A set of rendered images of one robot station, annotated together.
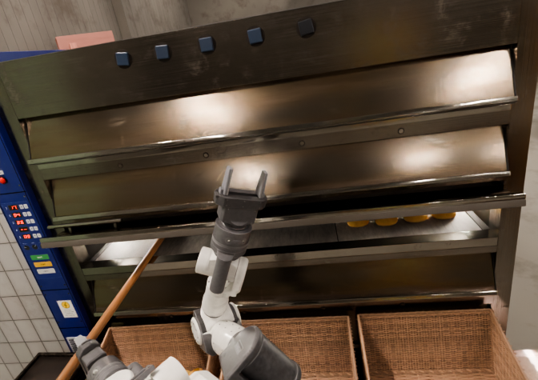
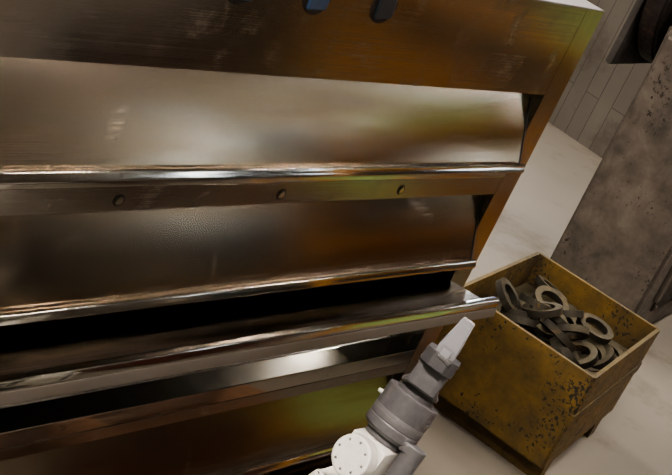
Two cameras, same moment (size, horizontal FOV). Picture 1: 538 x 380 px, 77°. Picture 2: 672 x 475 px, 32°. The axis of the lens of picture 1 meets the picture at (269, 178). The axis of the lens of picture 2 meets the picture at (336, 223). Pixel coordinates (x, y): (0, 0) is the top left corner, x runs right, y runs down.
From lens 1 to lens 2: 1.65 m
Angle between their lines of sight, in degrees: 58
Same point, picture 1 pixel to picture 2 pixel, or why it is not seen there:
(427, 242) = (344, 363)
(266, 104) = (266, 116)
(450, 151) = (429, 224)
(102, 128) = not seen: outside the picture
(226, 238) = (427, 422)
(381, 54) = (436, 74)
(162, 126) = (70, 128)
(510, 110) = (502, 177)
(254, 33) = not seen: outside the picture
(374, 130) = (375, 184)
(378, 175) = (348, 258)
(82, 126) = not seen: outside the picture
